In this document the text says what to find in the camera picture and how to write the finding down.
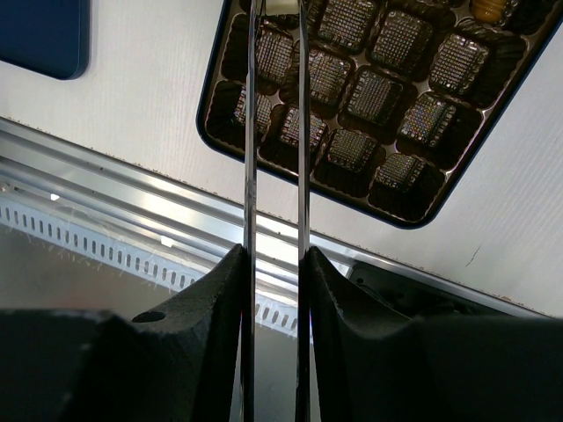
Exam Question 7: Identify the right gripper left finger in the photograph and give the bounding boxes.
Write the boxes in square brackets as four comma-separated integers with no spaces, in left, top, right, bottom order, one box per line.
[1,245,246,421]

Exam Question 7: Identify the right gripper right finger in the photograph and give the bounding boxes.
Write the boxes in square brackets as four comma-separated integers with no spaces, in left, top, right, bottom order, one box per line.
[308,247,562,421]

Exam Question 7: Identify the white block chocolate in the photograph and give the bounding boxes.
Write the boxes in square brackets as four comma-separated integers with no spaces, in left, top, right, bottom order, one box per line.
[265,0,305,17]

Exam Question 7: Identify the blue tin chocolate box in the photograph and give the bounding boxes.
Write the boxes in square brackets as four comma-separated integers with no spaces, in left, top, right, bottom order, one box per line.
[196,1,562,229]

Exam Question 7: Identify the aluminium front rail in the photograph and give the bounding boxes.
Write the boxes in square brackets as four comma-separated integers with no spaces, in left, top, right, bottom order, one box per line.
[0,116,551,317]

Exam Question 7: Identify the blue tin lid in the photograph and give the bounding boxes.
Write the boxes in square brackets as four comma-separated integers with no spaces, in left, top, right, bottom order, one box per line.
[1,0,91,80]

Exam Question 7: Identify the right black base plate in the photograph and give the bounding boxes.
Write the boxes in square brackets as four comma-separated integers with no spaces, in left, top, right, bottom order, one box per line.
[345,258,507,317]

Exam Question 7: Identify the metal tweezers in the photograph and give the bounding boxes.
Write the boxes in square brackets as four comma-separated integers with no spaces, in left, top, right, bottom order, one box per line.
[240,1,311,421]

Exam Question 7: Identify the slotted cable duct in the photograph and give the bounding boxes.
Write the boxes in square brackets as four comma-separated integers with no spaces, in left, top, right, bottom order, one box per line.
[0,193,300,335]

